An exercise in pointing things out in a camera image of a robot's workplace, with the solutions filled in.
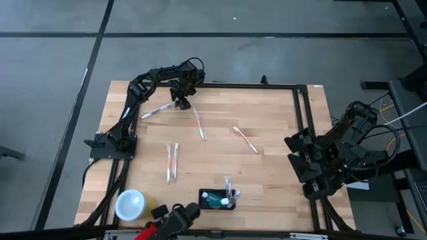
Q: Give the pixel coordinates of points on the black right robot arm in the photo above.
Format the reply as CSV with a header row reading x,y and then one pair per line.
x,y
357,116

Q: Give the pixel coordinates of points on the dark grey desk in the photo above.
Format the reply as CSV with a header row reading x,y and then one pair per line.
x,y
412,146

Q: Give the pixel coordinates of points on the black caster wheel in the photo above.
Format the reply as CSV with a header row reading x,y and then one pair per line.
x,y
400,231

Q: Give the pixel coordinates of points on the purple white toothbrush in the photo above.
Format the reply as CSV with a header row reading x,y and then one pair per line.
x,y
156,110
228,185

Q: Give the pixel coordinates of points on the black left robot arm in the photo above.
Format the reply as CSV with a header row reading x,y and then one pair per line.
x,y
128,110

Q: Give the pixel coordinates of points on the black furniture foot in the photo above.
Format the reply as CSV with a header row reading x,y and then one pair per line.
x,y
11,152

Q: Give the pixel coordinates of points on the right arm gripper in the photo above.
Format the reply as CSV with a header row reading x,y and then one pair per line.
x,y
330,156

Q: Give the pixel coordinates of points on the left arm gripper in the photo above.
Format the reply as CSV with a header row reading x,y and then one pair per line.
x,y
183,89

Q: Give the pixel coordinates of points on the teal mouthwash bottle white cap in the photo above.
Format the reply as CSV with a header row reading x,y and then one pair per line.
x,y
213,199

